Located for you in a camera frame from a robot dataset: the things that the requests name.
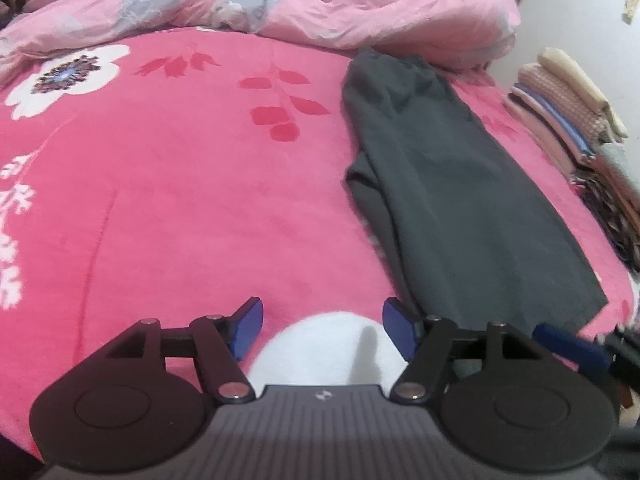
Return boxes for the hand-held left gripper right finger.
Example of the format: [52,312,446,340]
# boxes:
[381,297,547,406]

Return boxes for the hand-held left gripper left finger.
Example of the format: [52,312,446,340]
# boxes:
[104,296,265,406]

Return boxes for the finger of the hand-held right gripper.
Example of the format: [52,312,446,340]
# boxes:
[531,323,610,377]

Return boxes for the dark grey pants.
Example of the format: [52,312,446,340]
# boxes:
[341,46,610,338]

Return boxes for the stack of folded clothes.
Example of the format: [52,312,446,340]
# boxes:
[504,47,640,275]

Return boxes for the pink floral bed blanket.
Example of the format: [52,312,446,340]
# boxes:
[0,27,637,457]

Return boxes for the pink patchwork quilt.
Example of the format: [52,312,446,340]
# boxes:
[0,0,522,87]

